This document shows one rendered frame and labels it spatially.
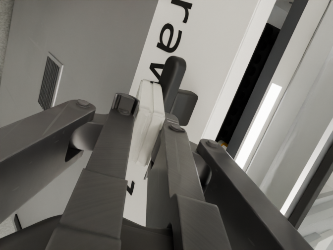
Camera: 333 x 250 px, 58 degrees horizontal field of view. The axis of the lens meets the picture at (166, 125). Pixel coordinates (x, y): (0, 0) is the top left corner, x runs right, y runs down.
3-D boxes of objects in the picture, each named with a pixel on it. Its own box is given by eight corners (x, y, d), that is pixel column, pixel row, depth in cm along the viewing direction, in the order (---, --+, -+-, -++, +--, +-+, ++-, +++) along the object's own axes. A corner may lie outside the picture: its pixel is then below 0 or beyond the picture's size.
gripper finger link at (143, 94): (133, 164, 16) (119, 160, 15) (138, 119, 22) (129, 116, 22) (151, 112, 15) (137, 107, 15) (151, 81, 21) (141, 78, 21)
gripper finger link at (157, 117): (151, 112, 15) (166, 116, 15) (151, 81, 21) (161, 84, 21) (133, 164, 16) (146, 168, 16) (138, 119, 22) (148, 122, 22)
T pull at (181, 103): (135, 145, 23) (144, 154, 22) (166, 52, 21) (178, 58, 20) (169, 145, 26) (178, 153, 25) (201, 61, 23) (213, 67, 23)
